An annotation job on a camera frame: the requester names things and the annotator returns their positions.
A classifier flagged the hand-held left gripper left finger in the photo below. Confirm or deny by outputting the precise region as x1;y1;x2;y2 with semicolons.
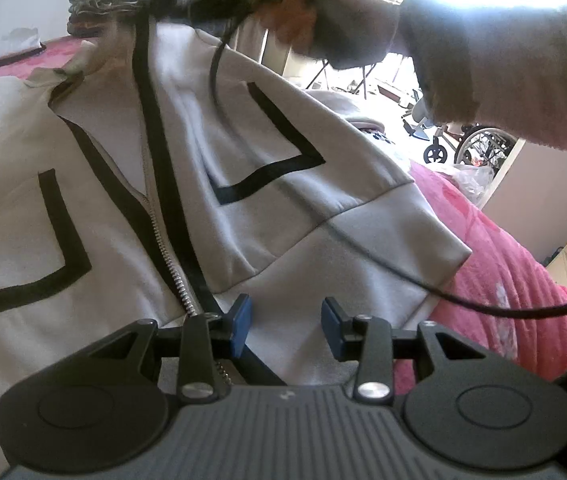
88;294;255;404

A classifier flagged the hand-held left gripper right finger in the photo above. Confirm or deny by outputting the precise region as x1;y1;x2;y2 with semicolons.
321;296;487;404

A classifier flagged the cream hooded sweatshirt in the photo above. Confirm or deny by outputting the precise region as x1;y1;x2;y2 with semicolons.
0;22;473;466

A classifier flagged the stack of folded brown clothes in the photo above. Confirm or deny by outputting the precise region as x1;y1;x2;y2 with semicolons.
66;0;162;37

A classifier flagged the person's right hand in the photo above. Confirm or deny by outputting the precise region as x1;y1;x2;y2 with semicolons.
258;0;321;57

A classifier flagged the pink floral blanket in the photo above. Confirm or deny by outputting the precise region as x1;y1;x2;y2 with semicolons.
0;35;567;396

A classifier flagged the clear plastic bag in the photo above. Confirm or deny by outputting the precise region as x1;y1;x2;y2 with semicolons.
448;162;495;203

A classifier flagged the wheelchair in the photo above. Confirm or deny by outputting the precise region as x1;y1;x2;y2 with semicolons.
423;121;520;167

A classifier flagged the black cable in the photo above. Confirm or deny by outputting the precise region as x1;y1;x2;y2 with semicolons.
211;10;567;318

